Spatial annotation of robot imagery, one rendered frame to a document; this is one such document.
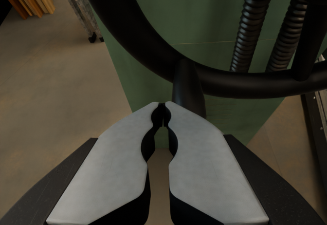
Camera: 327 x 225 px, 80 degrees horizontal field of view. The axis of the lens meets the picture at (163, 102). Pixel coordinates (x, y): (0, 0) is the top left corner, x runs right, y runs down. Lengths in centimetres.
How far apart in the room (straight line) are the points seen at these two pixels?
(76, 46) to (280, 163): 131
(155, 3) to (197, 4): 7
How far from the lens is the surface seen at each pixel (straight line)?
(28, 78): 141
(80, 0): 128
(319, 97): 101
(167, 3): 35
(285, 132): 105
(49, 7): 184
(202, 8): 36
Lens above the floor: 85
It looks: 57 degrees down
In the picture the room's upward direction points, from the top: 7 degrees counter-clockwise
